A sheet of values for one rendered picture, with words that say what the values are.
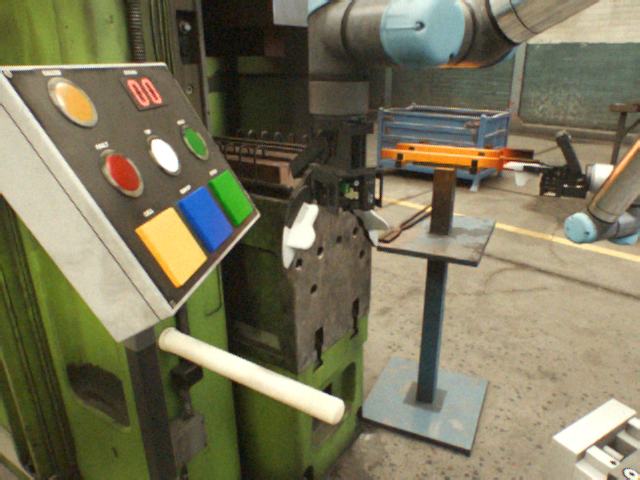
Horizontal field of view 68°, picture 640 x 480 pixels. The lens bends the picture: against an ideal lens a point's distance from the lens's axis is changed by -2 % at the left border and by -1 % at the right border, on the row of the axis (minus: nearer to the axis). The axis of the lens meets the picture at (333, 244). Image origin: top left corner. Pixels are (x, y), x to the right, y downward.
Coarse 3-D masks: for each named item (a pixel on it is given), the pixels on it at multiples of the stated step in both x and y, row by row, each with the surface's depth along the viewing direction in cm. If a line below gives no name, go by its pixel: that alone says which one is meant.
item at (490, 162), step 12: (384, 156) 140; (408, 156) 137; (420, 156) 136; (432, 156) 135; (444, 156) 133; (456, 156) 132; (468, 156) 132; (480, 156) 131; (504, 156) 129; (504, 168) 127
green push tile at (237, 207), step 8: (224, 176) 72; (208, 184) 68; (216, 184) 68; (224, 184) 71; (232, 184) 73; (216, 192) 68; (224, 192) 70; (232, 192) 72; (240, 192) 75; (224, 200) 69; (232, 200) 71; (240, 200) 73; (224, 208) 69; (232, 208) 70; (240, 208) 72; (248, 208) 75; (232, 216) 69; (240, 216) 71
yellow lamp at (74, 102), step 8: (56, 88) 47; (64, 88) 48; (72, 88) 49; (64, 96) 48; (72, 96) 49; (80, 96) 50; (64, 104) 47; (72, 104) 48; (80, 104) 49; (88, 104) 51; (72, 112) 48; (80, 112) 49; (88, 112) 50; (88, 120) 50
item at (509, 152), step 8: (400, 144) 150; (408, 144) 150; (416, 144) 150; (440, 152) 145; (448, 152) 144; (456, 152) 143; (464, 152) 142; (472, 152) 141; (488, 152) 139; (496, 152) 138; (504, 152) 138; (512, 152) 137; (520, 152) 136; (528, 152) 135
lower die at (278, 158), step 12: (216, 144) 127; (240, 144) 123; (252, 144) 121; (288, 144) 121; (228, 156) 117; (252, 156) 115; (276, 156) 112; (288, 156) 111; (252, 168) 110; (264, 168) 108; (276, 168) 106; (288, 168) 109; (264, 180) 109; (276, 180) 107; (288, 180) 110
